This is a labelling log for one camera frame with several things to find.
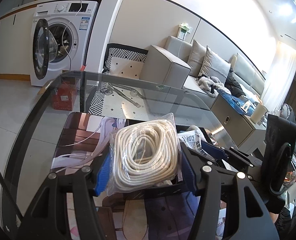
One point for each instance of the white washing machine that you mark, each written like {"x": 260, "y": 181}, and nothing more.
{"x": 60, "y": 38}

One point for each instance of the grey cushion right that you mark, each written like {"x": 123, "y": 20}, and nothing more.
{"x": 213, "y": 65}

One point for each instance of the patterned black white chair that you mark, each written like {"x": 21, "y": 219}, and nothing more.
{"x": 120, "y": 60}

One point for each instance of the person's right hand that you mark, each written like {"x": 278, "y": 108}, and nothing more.
{"x": 274, "y": 216}

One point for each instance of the black jacket on sofa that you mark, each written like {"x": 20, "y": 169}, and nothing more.
{"x": 233, "y": 86}

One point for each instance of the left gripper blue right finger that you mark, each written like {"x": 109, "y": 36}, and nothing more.
{"x": 189, "y": 175}

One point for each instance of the beige sofa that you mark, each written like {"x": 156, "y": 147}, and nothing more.
{"x": 168, "y": 65}

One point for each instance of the white printed plastic packet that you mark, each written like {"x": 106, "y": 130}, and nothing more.
{"x": 193, "y": 139}

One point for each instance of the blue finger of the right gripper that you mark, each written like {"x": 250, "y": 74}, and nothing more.
{"x": 214, "y": 151}

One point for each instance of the grey fluffy blanket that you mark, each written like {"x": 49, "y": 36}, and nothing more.
{"x": 211, "y": 85}

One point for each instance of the black cardboard box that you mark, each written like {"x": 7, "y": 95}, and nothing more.
{"x": 144, "y": 156}

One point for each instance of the red box on floor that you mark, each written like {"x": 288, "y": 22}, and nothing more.
{"x": 63, "y": 97}

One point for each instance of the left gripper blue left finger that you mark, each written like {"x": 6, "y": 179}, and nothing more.
{"x": 102, "y": 172}

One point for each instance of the cream cylinder cup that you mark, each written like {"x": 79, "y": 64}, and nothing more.
{"x": 258, "y": 113}

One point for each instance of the grey cushion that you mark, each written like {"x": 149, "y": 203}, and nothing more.
{"x": 196, "y": 58}
{"x": 213, "y": 65}

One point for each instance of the grey cushion left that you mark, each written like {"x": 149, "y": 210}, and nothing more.
{"x": 196, "y": 58}

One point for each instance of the beige side cabinet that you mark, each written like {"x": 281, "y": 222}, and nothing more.
{"x": 247, "y": 135}

